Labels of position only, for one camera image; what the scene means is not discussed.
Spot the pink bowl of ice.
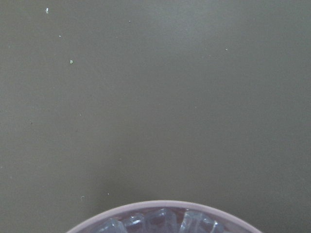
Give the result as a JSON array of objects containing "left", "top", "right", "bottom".
[{"left": 69, "top": 200, "right": 259, "bottom": 233}]

